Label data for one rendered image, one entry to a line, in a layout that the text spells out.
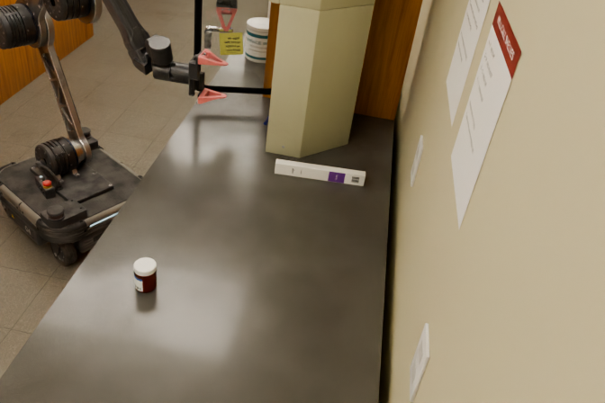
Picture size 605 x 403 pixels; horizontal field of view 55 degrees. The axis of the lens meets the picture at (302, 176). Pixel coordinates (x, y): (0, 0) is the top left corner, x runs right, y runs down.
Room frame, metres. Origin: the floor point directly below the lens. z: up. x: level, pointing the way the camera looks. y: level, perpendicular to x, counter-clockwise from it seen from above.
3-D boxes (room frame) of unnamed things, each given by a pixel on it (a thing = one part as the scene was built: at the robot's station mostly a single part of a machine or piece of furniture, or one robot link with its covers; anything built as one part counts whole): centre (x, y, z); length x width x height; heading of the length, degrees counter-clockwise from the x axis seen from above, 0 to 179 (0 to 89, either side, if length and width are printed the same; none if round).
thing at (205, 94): (1.47, 0.29, 1.17); 0.09 x 0.07 x 0.07; 85
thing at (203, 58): (1.47, 0.29, 1.24); 0.09 x 0.07 x 0.07; 85
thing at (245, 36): (1.83, 0.27, 1.19); 0.30 x 0.01 x 0.40; 102
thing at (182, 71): (1.48, 0.36, 1.20); 0.07 x 0.07 x 0.10; 85
